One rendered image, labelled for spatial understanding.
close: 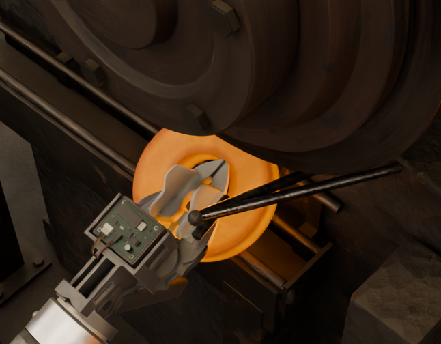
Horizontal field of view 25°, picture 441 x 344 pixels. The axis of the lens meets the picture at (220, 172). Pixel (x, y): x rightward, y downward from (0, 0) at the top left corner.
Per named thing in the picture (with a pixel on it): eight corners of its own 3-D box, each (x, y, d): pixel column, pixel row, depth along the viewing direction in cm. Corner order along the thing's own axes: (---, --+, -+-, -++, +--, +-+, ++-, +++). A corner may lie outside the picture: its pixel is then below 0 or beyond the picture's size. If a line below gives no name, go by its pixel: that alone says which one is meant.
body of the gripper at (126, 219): (177, 229, 94) (91, 327, 92) (199, 257, 101) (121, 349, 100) (121, 185, 97) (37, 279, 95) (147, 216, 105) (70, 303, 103)
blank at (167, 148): (193, 95, 110) (181, 87, 107) (307, 162, 103) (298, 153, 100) (119, 216, 110) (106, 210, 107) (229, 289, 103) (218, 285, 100)
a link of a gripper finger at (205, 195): (238, 160, 97) (176, 231, 96) (250, 183, 102) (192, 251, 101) (215, 143, 98) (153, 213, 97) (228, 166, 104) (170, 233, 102)
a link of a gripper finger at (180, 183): (215, 143, 98) (153, 213, 97) (228, 166, 104) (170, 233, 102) (192, 127, 100) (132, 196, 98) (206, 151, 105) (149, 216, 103)
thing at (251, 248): (198, 179, 117) (197, 175, 117) (321, 274, 109) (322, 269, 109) (153, 216, 114) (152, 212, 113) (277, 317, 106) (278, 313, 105)
